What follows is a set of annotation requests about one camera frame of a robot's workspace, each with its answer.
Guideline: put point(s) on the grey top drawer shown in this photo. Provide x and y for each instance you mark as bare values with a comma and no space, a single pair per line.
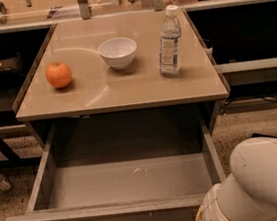
146,165

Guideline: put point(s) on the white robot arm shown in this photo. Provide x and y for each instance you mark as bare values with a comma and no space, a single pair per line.
249,193

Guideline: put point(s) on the grey drawer cabinet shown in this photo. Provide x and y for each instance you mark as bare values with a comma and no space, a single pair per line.
96,88

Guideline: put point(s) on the white bowl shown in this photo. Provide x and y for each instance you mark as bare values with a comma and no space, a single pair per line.
118,53

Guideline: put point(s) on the clear plastic water bottle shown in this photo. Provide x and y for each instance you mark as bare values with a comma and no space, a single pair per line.
170,36

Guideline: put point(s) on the orange fruit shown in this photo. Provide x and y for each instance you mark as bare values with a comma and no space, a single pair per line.
58,74

